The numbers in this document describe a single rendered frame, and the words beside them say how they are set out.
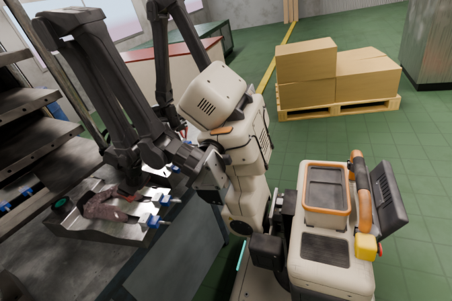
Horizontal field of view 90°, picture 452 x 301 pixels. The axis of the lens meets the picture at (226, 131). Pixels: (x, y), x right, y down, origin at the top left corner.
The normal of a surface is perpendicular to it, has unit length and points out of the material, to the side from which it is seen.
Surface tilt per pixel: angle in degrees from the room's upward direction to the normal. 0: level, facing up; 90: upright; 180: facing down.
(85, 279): 0
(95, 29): 81
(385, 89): 90
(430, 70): 90
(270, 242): 0
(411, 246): 0
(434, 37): 90
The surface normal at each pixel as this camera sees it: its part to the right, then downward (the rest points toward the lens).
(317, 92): -0.12, 0.56
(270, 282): -0.21, -0.82
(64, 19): -0.33, 0.57
